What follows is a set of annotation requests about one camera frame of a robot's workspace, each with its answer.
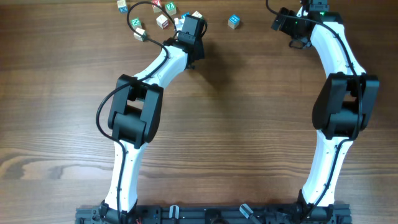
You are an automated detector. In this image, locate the green N wooden block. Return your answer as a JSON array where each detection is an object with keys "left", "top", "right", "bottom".
[{"left": 130, "top": 17, "right": 142, "bottom": 29}]

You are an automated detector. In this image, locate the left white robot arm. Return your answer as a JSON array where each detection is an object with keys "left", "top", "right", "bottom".
[{"left": 99, "top": 15, "right": 208, "bottom": 223}]

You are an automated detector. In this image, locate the blue far right block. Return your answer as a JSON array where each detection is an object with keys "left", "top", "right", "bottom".
[{"left": 228, "top": 14, "right": 240, "bottom": 29}]

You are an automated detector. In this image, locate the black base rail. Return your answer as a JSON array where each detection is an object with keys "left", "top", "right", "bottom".
[{"left": 75, "top": 203, "right": 353, "bottom": 224}]

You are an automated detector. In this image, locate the plain green-sided wooden block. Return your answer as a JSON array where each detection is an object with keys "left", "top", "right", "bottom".
[{"left": 134, "top": 27, "right": 146, "bottom": 42}]

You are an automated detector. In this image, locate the blue X wooden block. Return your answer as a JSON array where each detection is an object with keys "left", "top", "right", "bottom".
[{"left": 117, "top": 0, "right": 129, "bottom": 13}]

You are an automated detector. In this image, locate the red-sided wooden block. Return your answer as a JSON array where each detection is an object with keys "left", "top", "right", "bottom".
[{"left": 156, "top": 14, "right": 169, "bottom": 29}]

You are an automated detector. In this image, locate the green Z wooden block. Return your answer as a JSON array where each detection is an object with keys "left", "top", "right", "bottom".
[{"left": 165, "top": 2, "right": 177, "bottom": 16}]

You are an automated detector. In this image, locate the green-sided picture block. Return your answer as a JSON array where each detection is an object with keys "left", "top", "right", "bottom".
[{"left": 192, "top": 11, "right": 203, "bottom": 19}]

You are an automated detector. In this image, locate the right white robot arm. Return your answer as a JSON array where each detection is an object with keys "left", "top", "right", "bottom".
[{"left": 271, "top": 1, "right": 379, "bottom": 222}]

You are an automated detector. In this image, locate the blue L wooden block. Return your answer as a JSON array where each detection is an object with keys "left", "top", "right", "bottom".
[{"left": 181, "top": 12, "right": 190, "bottom": 19}]

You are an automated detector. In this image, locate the red V wooden block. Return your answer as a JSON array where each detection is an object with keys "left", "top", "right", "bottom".
[{"left": 151, "top": 0, "right": 162, "bottom": 13}]

